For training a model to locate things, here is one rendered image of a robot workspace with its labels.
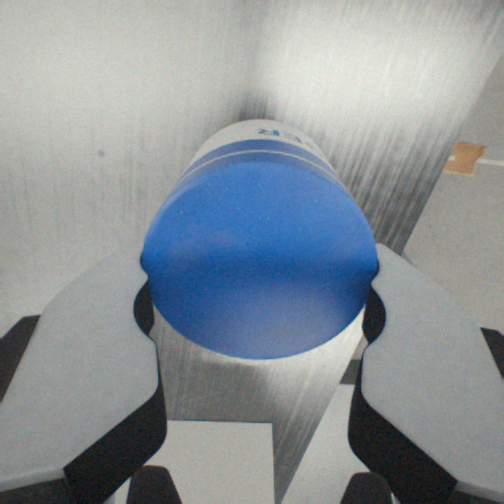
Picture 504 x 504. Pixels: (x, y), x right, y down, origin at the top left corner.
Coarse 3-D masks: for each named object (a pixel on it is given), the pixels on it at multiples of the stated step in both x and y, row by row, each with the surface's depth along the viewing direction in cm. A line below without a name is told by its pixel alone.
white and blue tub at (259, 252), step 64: (256, 128) 13; (192, 192) 9; (256, 192) 9; (320, 192) 9; (192, 256) 10; (256, 256) 10; (320, 256) 10; (192, 320) 11; (256, 320) 11; (320, 320) 11
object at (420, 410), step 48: (384, 288) 9; (432, 288) 9; (384, 336) 8; (432, 336) 8; (480, 336) 8; (384, 384) 7; (432, 384) 7; (480, 384) 7; (384, 432) 6; (432, 432) 6; (480, 432) 6; (432, 480) 5; (480, 480) 5
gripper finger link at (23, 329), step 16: (32, 320) 8; (16, 336) 7; (0, 352) 7; (16, 352) 7; (0, 368) 7; (16, 368) 7; (0, 384) 6; (0, 400) 6; (0, 496) 5; (16, 496) 5; (32, 496) 5; (48, 496) 5; (64, 496) 5
